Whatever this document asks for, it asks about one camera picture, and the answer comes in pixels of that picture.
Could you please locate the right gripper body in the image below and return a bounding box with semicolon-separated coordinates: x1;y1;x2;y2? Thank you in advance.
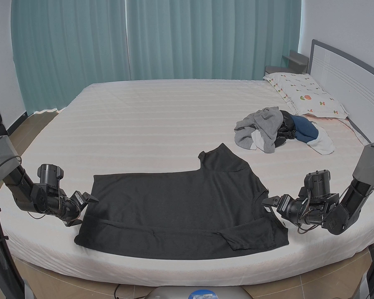
276;194;310;227

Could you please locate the grey bedside table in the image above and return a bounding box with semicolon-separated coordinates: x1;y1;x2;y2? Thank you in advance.
264;49;309;75

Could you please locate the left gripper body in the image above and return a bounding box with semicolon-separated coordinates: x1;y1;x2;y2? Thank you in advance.
60;191;88;225

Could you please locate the blue-green curtain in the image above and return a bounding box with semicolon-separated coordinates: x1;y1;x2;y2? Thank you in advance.
126;0;303;80
11;0;131;115

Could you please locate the bed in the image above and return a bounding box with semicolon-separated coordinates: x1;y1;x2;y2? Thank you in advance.
0;39;374;284

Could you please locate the pile of clothes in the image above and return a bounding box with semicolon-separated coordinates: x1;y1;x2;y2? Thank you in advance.
234;106;335;156

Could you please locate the black cable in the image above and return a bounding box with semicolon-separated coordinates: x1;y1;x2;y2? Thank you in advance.
113;284;153;299

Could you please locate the black T-shirt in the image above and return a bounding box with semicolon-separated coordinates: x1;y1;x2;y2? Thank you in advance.
74;143;290;260

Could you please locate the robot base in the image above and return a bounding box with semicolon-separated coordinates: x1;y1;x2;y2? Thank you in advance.
148;286;251;299

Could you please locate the white printed pillow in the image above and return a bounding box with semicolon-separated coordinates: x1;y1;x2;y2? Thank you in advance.
262;72;350;118

